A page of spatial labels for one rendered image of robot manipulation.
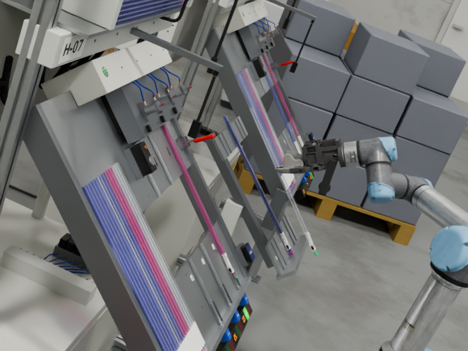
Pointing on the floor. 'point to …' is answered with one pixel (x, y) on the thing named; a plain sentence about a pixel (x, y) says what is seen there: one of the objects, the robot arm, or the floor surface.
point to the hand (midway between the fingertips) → (280, 170)
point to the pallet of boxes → (365, 104)
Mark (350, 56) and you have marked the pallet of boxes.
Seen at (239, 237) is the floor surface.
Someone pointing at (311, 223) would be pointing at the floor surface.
